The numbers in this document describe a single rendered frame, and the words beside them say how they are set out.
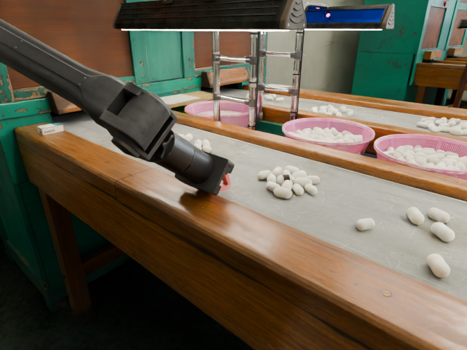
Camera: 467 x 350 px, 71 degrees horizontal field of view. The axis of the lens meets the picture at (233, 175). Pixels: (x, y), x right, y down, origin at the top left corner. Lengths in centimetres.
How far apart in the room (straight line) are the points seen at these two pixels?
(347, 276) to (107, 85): 40
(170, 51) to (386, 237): 117
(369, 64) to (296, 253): 316
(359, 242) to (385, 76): 299
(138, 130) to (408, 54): 309
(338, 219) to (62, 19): 104
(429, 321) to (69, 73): 53
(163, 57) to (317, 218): 106
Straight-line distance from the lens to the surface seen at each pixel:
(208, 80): 156
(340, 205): 65
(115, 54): 135
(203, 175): 55
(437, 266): 52
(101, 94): 48
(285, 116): 125
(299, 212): 60
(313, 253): 47
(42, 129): 108
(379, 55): 349
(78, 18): 129
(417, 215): 63
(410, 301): 44
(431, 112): 143
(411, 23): 340
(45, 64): 53
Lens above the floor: 104
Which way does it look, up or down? 24 degrees down
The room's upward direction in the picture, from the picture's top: straight up
